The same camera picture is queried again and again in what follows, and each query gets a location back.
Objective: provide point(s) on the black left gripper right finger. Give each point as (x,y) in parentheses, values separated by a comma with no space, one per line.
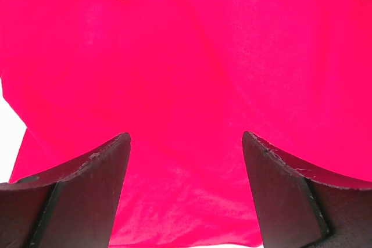
(299,204)

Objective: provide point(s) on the crimson t shirt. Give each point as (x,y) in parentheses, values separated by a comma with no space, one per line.
(186,78)

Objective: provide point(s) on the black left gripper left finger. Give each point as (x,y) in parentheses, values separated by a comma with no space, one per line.
(71,205)

